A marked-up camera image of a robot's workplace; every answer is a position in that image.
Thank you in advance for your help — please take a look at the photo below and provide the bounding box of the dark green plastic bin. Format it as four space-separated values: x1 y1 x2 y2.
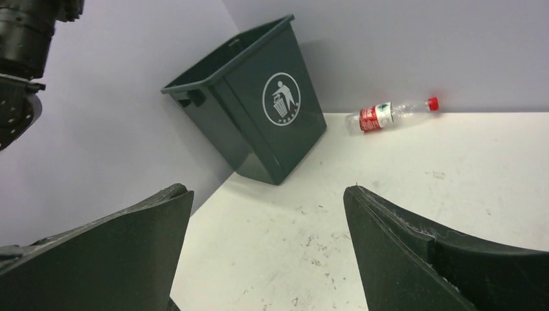
162 14 326 185

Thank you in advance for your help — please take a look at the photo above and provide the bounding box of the red label bottle back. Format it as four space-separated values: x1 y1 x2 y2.
345 97 440 135

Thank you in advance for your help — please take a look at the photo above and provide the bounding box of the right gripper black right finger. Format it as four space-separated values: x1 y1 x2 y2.
343 185 548 310

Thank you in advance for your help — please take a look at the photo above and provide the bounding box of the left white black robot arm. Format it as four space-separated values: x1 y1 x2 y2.
1 0 84 150

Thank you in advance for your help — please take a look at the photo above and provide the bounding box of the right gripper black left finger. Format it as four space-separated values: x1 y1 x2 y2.
1 183 194 310

